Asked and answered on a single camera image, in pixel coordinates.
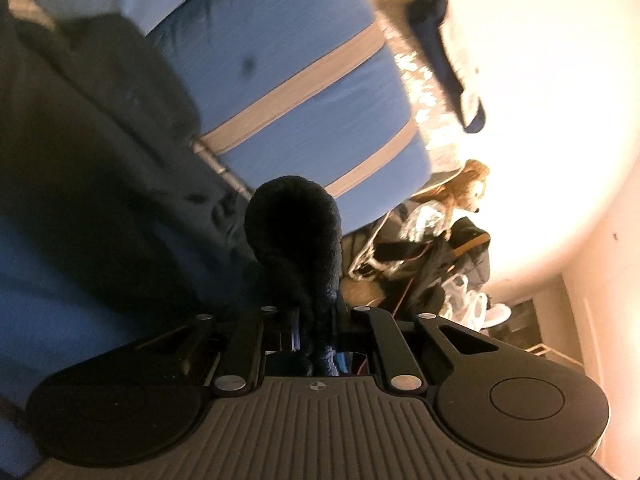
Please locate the navy and white garment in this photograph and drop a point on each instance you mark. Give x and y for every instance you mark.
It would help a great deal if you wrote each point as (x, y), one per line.
(440, 10)

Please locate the white plastic bag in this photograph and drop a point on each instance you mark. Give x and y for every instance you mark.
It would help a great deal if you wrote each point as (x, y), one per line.
(470, 300)

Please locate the wooden shelf unit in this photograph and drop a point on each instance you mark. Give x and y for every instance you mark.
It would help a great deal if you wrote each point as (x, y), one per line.
(540, 325)

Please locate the blue fleece jacket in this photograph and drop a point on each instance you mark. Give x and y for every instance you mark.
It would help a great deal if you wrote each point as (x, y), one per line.
(295, 230)

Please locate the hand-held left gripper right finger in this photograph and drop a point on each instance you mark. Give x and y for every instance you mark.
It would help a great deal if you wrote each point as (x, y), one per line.
(345, 332)

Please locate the brown plush toy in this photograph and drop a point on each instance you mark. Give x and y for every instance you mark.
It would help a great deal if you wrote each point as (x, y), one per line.
(472, 185)

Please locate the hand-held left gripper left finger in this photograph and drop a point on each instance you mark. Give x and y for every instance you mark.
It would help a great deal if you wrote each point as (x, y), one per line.
(292, 332)

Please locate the silver sequin cloth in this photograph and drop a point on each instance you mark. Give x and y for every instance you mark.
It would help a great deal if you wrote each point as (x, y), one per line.
(425, 90)

